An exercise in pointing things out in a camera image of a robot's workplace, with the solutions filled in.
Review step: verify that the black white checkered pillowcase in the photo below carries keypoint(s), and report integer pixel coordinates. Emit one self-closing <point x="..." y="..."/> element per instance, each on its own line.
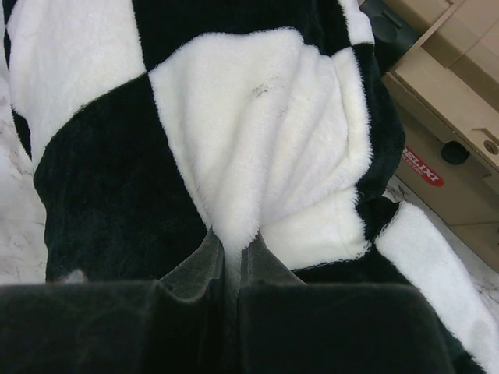
<point x="149" y="122"/>

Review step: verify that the tan plastic toolbox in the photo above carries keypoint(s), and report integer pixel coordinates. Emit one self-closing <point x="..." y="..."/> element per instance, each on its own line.
<point x="439" y="60"/>

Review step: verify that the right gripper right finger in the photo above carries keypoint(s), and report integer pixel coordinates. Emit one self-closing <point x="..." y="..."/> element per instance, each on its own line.
<point x="259" y="266"/>

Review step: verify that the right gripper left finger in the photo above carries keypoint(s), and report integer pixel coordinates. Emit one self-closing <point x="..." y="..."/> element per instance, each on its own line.
<point x="200" y="276"/>

